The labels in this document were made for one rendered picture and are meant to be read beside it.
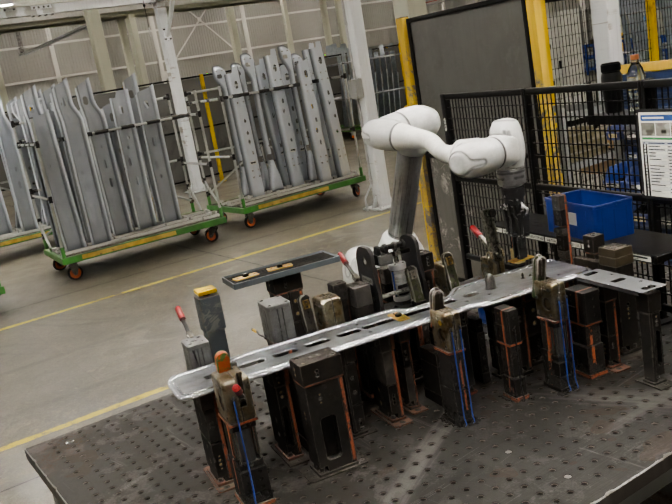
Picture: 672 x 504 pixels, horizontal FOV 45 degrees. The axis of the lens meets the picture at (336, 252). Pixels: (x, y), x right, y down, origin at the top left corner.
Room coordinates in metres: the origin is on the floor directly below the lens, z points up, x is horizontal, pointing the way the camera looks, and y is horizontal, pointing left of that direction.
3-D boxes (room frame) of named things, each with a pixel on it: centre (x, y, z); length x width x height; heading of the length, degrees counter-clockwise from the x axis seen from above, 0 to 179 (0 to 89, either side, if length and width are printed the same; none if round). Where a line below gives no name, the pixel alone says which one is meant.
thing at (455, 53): (5.13, -1.03, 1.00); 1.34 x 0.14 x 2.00; 32
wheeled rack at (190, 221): (9.20, 2.27, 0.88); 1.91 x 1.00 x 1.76; 119
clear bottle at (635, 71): (2.84, -1.14, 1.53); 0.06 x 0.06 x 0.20
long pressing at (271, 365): (2.31, -0.14, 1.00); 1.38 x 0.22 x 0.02; 112
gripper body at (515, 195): (2.50, -0.59, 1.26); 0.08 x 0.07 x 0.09; 22
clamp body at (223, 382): (1.93, 0.32, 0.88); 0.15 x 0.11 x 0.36; 22
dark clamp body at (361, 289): (2.49, -0.05, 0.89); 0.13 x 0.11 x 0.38; 22
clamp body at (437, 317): (2.19, -0.28, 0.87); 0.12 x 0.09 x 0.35; 22
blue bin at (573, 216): (2.82, -0.92, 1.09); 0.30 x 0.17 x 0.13; 17
